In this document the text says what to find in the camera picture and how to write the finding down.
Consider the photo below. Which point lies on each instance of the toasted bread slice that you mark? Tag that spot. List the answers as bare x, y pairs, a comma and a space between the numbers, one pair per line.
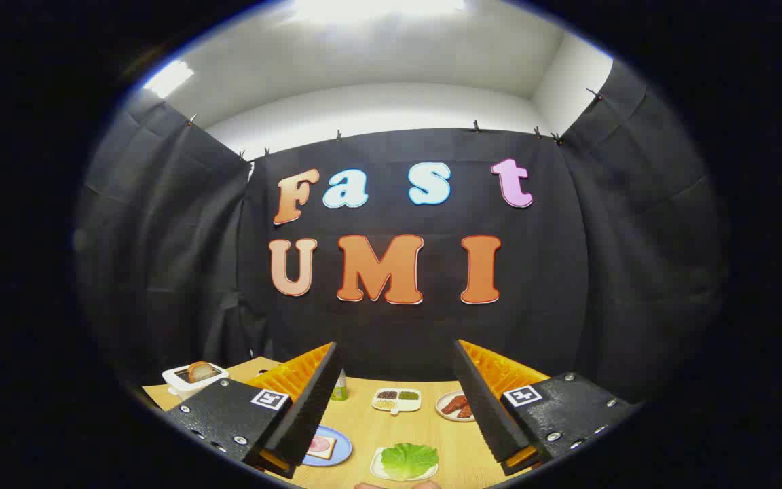
201, 372

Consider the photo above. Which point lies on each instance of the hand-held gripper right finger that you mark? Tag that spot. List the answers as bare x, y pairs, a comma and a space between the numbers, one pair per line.
482, 414

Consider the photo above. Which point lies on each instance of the white bread slice with crust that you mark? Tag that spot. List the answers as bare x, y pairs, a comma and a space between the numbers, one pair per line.
332, 449

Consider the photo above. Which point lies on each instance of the black backdrop cloth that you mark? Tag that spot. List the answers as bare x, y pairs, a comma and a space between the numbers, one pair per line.
398, 336

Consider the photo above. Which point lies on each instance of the wide ceiling light panel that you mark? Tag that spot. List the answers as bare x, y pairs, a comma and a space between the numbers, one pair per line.
377, 8

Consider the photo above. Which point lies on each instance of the blue round plate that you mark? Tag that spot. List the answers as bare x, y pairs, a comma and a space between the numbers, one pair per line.
341, 451

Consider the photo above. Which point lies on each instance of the pile of yellow soybeans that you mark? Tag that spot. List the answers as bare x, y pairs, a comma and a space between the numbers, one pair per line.
385, 404

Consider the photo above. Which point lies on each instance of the small ceiling light panel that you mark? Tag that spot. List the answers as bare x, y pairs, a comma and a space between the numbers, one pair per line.
168, 79

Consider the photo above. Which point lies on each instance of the green lettuce leaf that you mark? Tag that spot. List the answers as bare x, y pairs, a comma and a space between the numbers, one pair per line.
408, 460

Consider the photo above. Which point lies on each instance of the white toaster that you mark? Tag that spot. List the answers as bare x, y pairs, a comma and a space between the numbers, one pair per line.
186, 390

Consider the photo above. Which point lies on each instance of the white oval plate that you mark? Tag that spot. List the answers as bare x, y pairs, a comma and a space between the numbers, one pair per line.
440, 406

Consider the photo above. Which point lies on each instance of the brown meat piece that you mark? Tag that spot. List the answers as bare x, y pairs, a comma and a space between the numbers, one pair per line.
466, 411
453, 405

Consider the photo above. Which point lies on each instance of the white square plate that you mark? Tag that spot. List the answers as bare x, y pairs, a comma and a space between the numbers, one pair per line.
375, 466

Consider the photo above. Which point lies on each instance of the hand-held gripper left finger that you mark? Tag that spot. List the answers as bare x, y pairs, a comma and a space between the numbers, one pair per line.
309, 414

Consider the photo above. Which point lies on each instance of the pink ham slice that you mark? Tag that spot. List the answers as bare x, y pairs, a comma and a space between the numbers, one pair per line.
320, 445

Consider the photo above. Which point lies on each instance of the silver bottle with green label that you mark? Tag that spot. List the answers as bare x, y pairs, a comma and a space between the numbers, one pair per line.
340, 390

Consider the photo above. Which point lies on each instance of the white divided dish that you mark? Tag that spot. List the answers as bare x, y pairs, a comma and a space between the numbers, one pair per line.
406, 405

